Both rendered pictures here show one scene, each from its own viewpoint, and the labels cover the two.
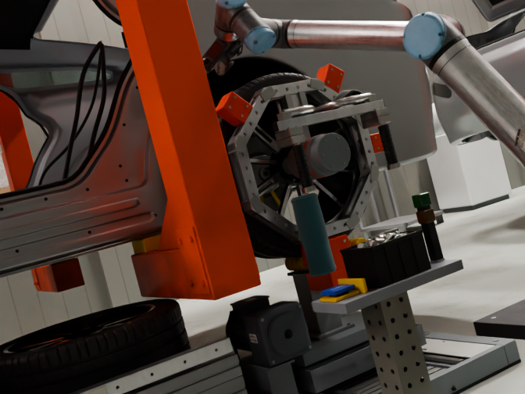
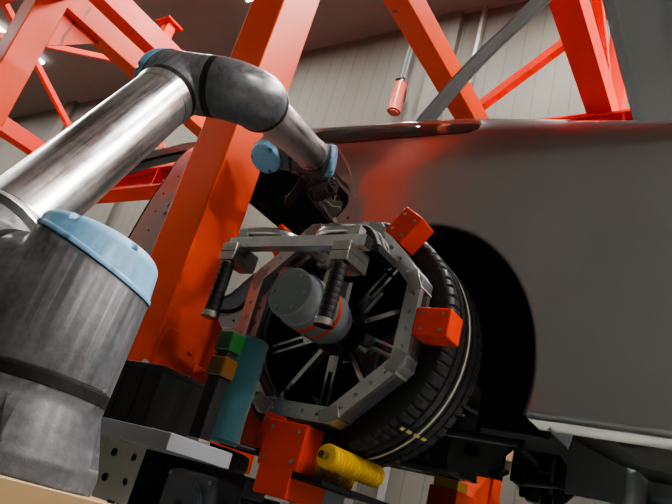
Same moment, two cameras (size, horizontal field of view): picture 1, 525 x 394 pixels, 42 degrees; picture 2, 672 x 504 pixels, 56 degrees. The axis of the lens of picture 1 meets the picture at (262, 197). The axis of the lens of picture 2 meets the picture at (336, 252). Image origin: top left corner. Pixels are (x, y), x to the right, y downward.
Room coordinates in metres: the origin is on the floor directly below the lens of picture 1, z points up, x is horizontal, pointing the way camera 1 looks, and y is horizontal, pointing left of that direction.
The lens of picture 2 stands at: (1.69, -1.63, 0.39)
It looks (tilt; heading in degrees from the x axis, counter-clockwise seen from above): 22 degrees up; 66
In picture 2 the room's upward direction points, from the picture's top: 16 degrees clockwise
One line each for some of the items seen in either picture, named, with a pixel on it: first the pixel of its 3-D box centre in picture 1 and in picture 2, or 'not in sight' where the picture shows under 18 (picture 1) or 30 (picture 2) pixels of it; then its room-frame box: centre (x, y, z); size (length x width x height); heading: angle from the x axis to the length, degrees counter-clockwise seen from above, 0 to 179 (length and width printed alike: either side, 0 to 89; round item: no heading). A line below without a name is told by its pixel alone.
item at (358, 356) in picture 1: (342, 352); not in sight; (2.54, -0.14, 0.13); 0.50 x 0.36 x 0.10; 118
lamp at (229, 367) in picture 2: (426, 216); (222, 368); (2.06, -0.46, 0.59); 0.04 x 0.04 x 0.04; 28
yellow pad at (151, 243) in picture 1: (156, 241); not in sight; (2.50, 0.42, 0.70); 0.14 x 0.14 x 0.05; 28
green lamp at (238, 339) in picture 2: (421, 200); (230, 343); (2.06, -0.46, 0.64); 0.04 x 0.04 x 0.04; 28
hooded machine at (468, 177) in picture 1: (462, 152); not in sight; (7.72, -2.31, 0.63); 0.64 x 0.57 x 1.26; 118
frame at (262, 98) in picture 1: (306, 160); (326, 318); (2.37, -0.18, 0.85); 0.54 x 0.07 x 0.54; 118
